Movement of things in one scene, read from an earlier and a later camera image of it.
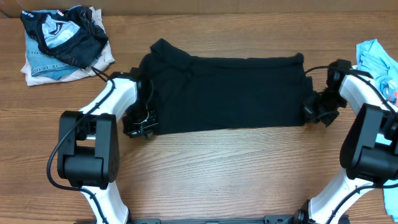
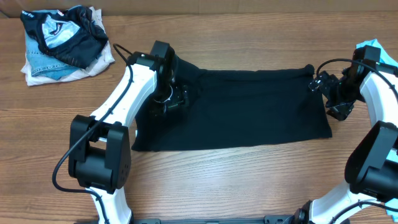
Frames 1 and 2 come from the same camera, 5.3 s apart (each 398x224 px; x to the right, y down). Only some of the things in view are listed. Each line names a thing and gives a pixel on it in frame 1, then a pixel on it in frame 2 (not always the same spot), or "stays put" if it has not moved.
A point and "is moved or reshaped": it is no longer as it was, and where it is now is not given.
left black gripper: x=133 y=131 → x=181 y=97
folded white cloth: x=106 y=59 stays put
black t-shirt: x=188 y=92 is moved or reshaped
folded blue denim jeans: x=40 y=63 stays put
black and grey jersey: x=73 y=34 stays put
